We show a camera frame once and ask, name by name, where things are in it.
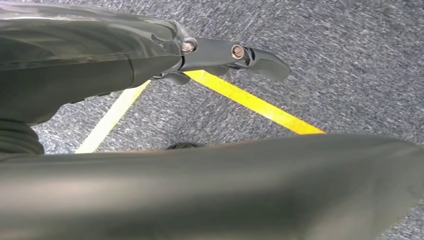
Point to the yellow floor tape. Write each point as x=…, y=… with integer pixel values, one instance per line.
x=265, y=111

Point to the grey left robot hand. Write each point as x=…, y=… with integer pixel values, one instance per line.
x=82, y=49

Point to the black robot foot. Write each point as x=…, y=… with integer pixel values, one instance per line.
x=185, y=146

